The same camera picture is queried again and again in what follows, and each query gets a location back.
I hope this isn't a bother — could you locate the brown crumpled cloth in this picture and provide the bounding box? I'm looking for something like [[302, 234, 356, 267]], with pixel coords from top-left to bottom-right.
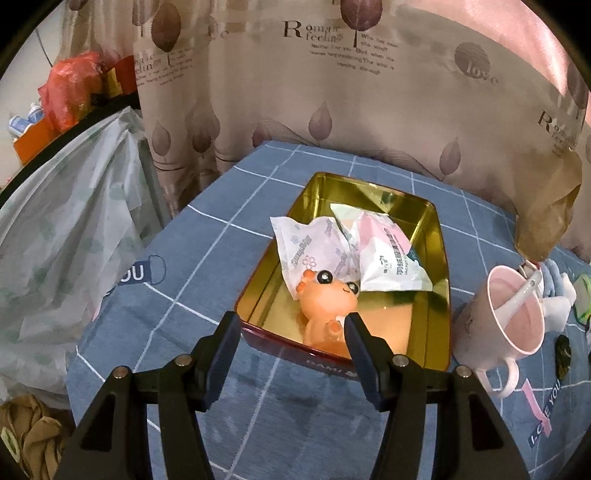
[[1, 394, 75, 479]]

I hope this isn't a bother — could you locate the pink ceramic mug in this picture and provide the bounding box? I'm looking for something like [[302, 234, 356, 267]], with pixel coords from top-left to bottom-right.
[[452, 265, 545, 399]]

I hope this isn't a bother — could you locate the green tissue pack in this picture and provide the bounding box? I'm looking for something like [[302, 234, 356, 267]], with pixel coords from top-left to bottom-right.
[[573, 274, 591, 327]]

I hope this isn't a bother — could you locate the light blue white sock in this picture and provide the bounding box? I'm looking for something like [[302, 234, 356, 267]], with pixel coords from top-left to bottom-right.
[[540, 258, 577, 333]]

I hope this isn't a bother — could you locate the white blue bottle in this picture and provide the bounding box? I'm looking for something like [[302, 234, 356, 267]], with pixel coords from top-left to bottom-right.
[[7, 115, 32, 138]]

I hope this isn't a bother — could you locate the red plastic bag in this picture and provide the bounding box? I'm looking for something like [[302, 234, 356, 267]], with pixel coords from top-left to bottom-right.
[[38, 51, 104, 133]]

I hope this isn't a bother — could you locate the orange box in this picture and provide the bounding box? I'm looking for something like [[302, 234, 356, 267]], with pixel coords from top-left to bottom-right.
[[13, 118, 59, 166]]

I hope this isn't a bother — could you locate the white pink packet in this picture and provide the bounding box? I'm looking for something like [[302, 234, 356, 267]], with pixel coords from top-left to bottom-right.
[[331, 203, 433, 292]]

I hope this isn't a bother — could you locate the red box on shelf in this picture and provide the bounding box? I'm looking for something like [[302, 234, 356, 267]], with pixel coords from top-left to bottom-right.
[[105, 56, 137, 98]]

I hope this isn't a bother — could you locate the translucent plastic cover sheet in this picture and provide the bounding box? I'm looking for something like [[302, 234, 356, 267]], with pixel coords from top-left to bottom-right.
[[1, 107, 170, 406]]

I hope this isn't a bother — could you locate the brown kraft snack bag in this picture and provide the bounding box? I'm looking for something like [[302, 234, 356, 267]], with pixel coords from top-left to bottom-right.
[[514, 149, 582, 262]]

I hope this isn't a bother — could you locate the gold red tin box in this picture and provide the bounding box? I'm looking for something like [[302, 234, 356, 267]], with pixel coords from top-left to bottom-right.
[[235, 172, 451, 379]]

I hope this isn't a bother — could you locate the white spoon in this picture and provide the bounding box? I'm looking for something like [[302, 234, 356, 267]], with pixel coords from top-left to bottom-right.
[[495, 270, 543, 330]]

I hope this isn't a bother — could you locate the orange rubber toy animal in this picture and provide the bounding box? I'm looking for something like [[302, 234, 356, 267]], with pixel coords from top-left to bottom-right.
[[294, 268, 415, 358]]

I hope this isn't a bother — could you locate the beige leaf print curtain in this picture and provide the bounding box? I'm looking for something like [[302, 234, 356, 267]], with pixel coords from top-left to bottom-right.
[[60, 1, 590, 258]]

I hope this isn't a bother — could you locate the white floral wrapped packet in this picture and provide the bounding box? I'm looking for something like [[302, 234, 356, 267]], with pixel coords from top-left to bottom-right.
[[270, 216, 360, 299]]

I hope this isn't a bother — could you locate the blue checked tablecloth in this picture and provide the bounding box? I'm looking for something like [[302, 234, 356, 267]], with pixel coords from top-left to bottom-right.
[[64, 140, 591, 480]]

